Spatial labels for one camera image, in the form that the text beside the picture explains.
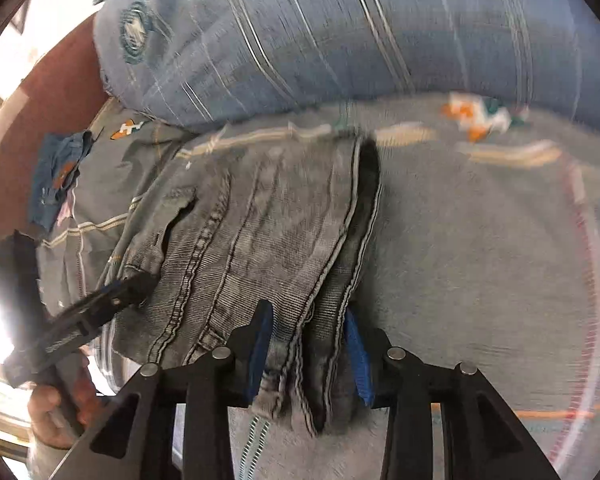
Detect brown headboard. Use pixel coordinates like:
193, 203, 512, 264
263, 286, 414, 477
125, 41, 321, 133
0, 20, 126, 241

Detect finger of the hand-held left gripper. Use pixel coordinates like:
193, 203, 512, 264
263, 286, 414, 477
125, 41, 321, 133
47, 271, 157, 346

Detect grey patterned bed sheet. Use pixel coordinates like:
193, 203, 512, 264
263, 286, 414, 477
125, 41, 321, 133
27, 92, 600, 480

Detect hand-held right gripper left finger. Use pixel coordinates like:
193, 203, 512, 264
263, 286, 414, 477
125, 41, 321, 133
47, 300, 276, 480

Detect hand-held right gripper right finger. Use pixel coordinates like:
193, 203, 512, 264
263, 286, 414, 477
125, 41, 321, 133
344, 310, 561, 480

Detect blue denim cloth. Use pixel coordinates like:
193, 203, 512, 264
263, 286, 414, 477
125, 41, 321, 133
27, 130, 95, 233

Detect blue plaid pillow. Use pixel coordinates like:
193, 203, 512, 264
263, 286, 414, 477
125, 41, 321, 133
92, 0, 600, 141

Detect grey denim pants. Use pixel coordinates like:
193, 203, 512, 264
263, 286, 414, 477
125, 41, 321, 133
107, 132, 383, 436

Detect person's left hand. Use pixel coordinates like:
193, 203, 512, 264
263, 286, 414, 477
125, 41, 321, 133
27, 355, 112, 450

